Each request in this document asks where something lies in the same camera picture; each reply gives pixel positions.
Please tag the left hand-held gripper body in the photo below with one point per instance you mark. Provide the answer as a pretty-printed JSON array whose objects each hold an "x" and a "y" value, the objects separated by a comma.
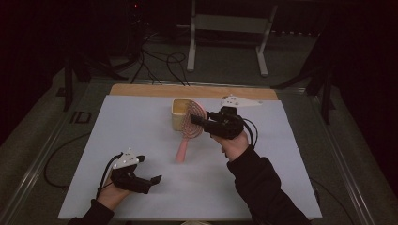
[{"x": 128, "y": 175}]

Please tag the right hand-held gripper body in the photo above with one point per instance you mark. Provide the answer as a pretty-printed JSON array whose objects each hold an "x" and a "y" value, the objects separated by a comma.
[{"x": 230, "y": 123}]

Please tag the pink hairbrush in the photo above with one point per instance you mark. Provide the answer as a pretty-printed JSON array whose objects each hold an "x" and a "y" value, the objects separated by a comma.
[{"x": 192, "y": 120}]

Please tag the cream square container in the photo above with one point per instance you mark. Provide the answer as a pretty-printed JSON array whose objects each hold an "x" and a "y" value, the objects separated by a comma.
[{"x": 178, "y": 115}]

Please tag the person's right hand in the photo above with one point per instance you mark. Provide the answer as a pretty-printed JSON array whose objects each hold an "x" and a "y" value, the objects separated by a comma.
[{"x": 233, "y": 146}]

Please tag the person's left hand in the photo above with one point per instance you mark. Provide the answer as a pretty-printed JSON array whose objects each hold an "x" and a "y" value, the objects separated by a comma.
[{"x": 112, "y": 195}]

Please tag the white table cover sheet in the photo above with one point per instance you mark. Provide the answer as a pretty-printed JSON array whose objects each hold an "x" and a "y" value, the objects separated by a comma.
[{"x": 150, "y": 134}]

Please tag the grey metal stand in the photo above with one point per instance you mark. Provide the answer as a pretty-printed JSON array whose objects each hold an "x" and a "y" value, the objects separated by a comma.
[{"x": 228, "y": 23}]

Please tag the dark stand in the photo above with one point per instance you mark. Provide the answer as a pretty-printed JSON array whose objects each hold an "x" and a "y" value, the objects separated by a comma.
[
  {"x": 319, "y": 81},
  {"x": 81, "y": 68}
]

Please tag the black rectangular floor frame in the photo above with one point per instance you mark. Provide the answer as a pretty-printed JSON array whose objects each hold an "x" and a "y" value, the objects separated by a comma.
[{"x": 80, "y": 117}]

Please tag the aluminium floor rail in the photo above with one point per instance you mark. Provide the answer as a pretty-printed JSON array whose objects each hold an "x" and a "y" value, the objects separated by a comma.
[
  {"x": 34, "y": 165},
  {"x": 341, "y": 162}
]

